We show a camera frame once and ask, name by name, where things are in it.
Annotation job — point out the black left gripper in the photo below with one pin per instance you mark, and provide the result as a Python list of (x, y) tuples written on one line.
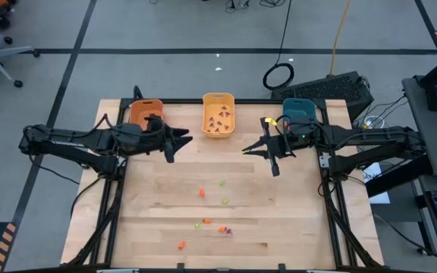
[(156, 138)]

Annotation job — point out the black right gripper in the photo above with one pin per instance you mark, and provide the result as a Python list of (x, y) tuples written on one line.
[(279, 146)]

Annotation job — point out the orange caterpillar toy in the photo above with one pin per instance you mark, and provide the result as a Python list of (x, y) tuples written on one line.
[(206, 220), (222, 229)]

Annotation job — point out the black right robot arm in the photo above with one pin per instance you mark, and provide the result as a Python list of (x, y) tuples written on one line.
[(374, 138)]

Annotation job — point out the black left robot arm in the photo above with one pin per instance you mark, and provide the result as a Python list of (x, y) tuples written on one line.
[(70, 142)]

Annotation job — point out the yellow tape tag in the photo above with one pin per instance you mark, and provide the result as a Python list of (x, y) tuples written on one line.
[(271, 121)]

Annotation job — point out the orange plastic bin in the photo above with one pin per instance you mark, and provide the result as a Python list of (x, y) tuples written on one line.
[(139, 110)]

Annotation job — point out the yellow plastic bin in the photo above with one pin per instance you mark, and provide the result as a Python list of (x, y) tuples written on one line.
[(214, 102)]

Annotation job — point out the teal plastic bin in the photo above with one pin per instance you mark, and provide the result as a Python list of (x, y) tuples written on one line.
[(298, 108)]

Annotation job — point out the black keyboard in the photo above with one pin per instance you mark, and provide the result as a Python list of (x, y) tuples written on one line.
[(328, 89)]

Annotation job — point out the white power strip yellow plugs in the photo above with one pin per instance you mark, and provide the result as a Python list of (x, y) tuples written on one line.
[(372, 120)]

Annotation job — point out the white paper sheet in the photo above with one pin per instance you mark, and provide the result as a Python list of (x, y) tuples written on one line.
[(381, 198)]

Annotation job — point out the grey desk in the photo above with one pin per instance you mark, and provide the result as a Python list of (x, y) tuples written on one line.
[(431, 144)]

